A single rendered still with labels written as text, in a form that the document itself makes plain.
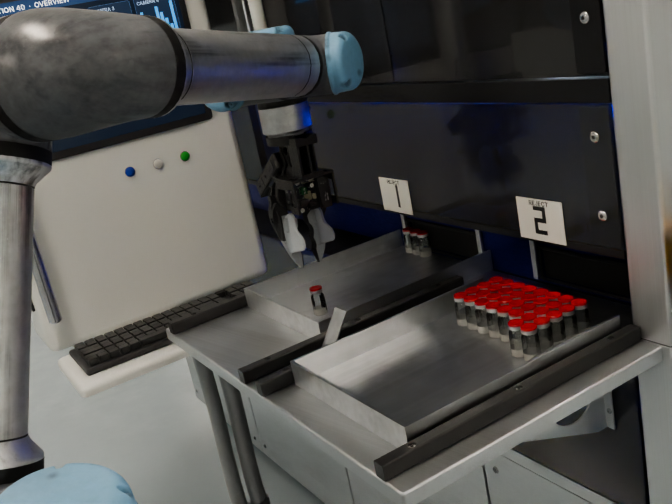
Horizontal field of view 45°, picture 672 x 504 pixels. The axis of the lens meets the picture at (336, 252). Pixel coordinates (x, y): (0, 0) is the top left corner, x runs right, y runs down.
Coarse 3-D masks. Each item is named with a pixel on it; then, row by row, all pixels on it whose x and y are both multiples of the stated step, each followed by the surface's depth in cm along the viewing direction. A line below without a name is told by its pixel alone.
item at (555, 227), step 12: (528, 204) 111; (540, 204) 109; (552, 204) 107; (528, 216) 112; (540, 216) 109; (552, 216) 108; (528, 228) 112; (540, 228) 110; (552, 228) 108; (564, 228) 106; (540, 240) 111; (552, 240) 109; (564, 240) 107
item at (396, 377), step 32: (384, 320) 115; (416, 320) 118; (448, 320) 118; (608, 320) 101; (320, 352) 110; (352, 352) 112; (384, 352) 112; (416, 352) 110; (448, 352) 108; (480, 352) 107; (544, 352) 96; (320, 384) 102; (352, 384) 105; (384, 384) 103; (416, 384) 102; (448, 384) 100; (480, 384) 98; (512, 384) 93; (352, 416) 96; (384, 416) 89; (416, 416) 94; (448, 416) 89
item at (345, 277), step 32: (352, 256) 151; (384, 256) 153; (416, 256) 149; (480, 256) 133; (256, 288) 142; (288, 288) 145; (352, 288) 139; (384, 288) 136; (416, 288) 127; (288, 320) 128; (320, 320) 128
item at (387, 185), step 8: (384, 184) 140; (392, 184) 138; (400, 184) 136; (384, 192) 141; (392, 192) 139; (400, 192) 137; (408, 192) 135; (384, 200) 142; (392, 200) 140; (400, 200) 137; (408, 200) 135; (384, 208) 143; (392, 208) 140; (400, 208) 138; (408, 208) 136
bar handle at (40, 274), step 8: (40, 256) 150; (40, 264) 150; (40, 272) 151; (40, 280) 151; (48, 280) 152; (40, 288) 151; (48, 288) 152; (40, 296) 152; (48, 296) 152; (48, 304) 152; (56, 304) 153; (48, 312) 153; (56, 312) 153; (48, 320) 154; (56, 320) 153
